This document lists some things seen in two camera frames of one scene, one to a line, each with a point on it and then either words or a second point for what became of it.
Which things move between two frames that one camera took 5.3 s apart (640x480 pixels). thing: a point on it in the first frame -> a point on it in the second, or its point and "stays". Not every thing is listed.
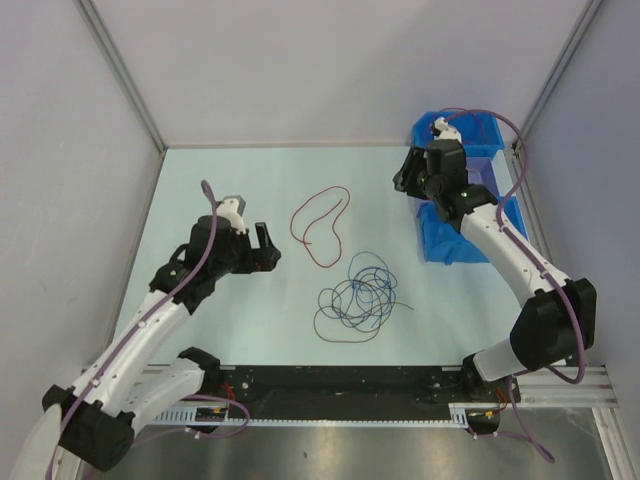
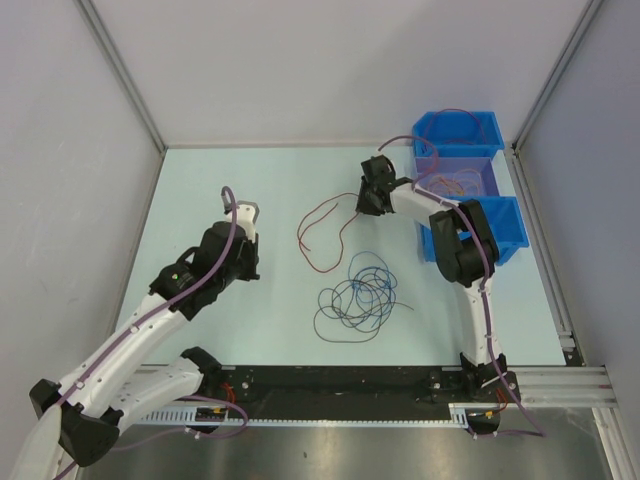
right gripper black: x=405 y=179 -> x=362 y=206
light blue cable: x=359 y=285 stays
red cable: x=475 y=110 -> x=426 y=132
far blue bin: x=479 y=131 stays
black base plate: x=351 y=391 stays
